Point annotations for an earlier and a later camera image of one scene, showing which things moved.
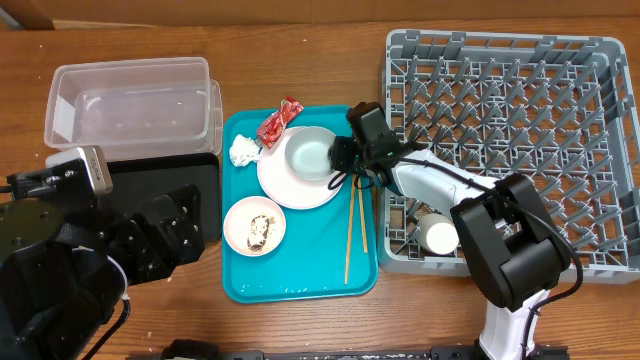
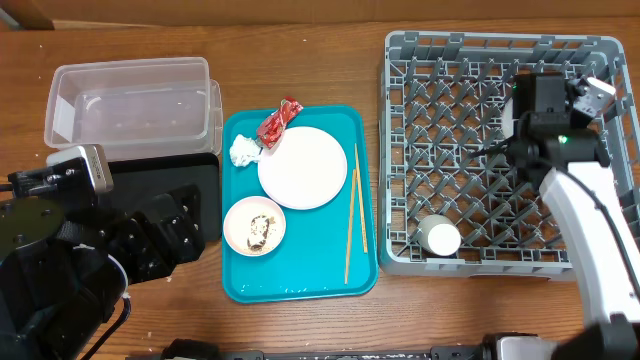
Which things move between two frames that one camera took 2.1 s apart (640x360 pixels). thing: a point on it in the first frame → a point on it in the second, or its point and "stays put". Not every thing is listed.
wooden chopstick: [352, 194] stays put
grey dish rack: [555, 113] stays put
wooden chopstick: [362, 214] stays put
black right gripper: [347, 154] → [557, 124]
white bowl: [306, 152] → [507, 120]
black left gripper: [185, 232] stays put
